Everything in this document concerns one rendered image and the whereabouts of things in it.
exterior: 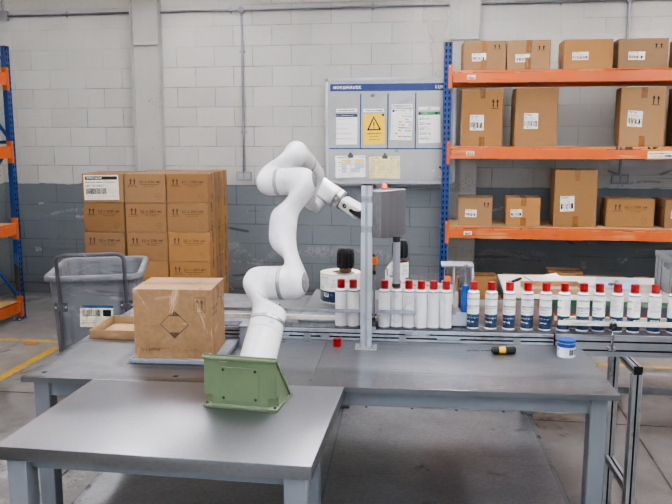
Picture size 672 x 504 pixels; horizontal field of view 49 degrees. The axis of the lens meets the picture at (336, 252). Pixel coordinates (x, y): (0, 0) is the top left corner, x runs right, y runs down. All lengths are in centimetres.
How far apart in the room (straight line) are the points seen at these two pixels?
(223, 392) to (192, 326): 51
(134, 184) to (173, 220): 44
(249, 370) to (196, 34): 590
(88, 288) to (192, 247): 153
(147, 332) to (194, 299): 23
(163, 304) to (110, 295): 225
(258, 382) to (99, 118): 618
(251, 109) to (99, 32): 179
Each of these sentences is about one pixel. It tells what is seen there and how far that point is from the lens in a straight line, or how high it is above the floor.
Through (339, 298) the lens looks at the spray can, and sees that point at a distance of 315.
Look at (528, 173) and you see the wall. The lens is 750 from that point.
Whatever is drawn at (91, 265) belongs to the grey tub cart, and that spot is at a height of 74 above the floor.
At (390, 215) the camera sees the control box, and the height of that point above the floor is 137.
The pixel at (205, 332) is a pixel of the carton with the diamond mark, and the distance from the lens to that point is 285.
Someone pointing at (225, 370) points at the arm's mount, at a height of 96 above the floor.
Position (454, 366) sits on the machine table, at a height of 83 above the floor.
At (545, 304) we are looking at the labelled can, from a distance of 320.
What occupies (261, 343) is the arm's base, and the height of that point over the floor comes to 102.
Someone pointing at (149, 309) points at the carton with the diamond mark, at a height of 104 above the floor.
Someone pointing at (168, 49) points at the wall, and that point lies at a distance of 802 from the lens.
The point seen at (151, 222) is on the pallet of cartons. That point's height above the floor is 98.
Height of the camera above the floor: 168
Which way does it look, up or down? 9 degrees down
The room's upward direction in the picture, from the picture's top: straight up
